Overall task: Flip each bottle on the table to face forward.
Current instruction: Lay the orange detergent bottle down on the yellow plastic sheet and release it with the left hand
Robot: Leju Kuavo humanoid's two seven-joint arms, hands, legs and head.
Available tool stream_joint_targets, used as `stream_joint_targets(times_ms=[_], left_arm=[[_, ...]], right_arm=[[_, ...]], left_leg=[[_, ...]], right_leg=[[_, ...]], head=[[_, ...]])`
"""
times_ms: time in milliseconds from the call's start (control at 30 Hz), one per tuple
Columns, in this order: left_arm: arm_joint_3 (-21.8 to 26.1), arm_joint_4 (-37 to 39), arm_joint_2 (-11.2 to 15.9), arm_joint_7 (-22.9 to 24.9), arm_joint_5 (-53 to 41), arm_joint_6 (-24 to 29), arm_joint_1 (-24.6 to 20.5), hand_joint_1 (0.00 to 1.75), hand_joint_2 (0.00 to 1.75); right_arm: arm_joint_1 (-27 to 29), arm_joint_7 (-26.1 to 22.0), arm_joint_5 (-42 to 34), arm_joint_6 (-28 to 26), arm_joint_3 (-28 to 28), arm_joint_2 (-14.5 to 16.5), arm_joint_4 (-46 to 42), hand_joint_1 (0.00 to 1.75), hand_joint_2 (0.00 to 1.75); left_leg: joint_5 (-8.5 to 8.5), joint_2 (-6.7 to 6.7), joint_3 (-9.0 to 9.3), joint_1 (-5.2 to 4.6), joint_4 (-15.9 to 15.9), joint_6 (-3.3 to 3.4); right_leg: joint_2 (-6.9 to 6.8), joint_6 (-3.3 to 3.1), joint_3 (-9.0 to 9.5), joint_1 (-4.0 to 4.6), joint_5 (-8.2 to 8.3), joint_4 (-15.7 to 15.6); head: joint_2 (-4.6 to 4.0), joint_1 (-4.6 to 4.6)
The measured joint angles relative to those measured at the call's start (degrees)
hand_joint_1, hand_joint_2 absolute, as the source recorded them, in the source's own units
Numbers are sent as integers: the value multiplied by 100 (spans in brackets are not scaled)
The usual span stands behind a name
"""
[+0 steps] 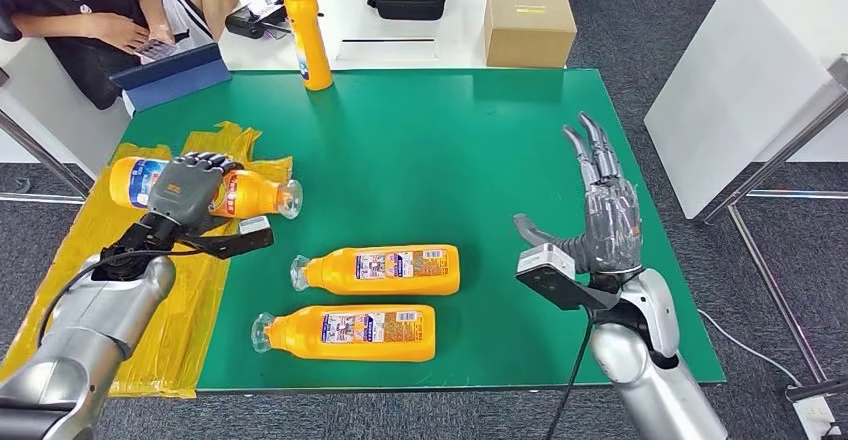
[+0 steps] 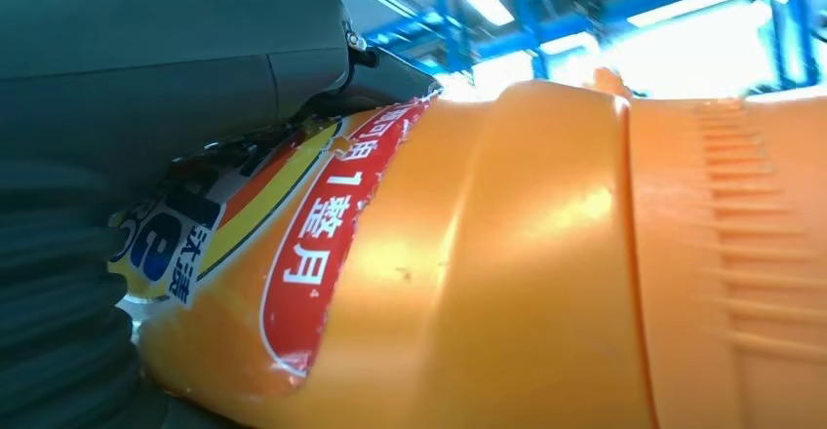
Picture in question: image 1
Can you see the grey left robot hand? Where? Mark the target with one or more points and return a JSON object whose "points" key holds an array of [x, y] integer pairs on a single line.
{"points": [[182, 192]]}

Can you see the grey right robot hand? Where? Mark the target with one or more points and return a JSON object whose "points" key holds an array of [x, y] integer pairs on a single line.
{"points": [[613, 232]]}

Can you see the orange detergent bottle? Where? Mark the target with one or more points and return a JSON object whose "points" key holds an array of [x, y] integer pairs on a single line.
{"points": [[397, 281], [311, 39], [252, 198], [397, 352]]}

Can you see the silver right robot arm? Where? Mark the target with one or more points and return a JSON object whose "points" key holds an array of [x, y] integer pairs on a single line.
{"points": [[642, 377]]}

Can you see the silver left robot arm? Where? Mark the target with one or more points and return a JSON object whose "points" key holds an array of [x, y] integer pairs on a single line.
{"points": [[93, 331]]}

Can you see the blue tablet case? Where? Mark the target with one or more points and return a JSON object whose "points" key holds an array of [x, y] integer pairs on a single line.
{"points": [[173, 81]]}

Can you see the yellow taped plastic sheet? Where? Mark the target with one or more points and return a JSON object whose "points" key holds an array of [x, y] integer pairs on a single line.
{"points": [[172, 331]]}

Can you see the white desk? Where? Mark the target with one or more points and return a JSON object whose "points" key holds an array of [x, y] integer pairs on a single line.
{"points": [[53, 132]]}

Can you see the black remote controller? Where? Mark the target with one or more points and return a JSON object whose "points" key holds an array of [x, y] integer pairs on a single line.
{"points": [[248, 23]]}

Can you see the large white table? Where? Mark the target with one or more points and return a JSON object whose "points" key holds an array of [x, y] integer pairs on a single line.
{"points": [[748, 79]]}

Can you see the green table mat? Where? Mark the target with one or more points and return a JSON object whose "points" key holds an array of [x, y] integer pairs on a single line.
{"points": [[411, 159]]}

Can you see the brown cardboard box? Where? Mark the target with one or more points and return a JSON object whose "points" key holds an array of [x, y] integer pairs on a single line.
{"points": [[528, 31]]}

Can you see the white power strip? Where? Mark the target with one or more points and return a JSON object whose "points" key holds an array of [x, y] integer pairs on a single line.
{"points": [[818, 420]]}

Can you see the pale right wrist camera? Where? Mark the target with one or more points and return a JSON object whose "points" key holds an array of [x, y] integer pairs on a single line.
{"points": [[546, 265]]}

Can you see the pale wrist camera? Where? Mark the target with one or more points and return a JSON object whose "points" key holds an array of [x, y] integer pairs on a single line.
{"points": [[546, 265], [252, 226]]}

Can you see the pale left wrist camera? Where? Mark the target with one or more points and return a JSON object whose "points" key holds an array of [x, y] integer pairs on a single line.
{"points": [[252, 226]]}

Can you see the metal table leg frame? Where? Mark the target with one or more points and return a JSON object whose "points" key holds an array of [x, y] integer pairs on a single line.
{"points": [[40, 152]]}

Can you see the metal stand frame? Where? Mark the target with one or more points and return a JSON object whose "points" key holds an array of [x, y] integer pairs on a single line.
{"points": [[782, 152]]}

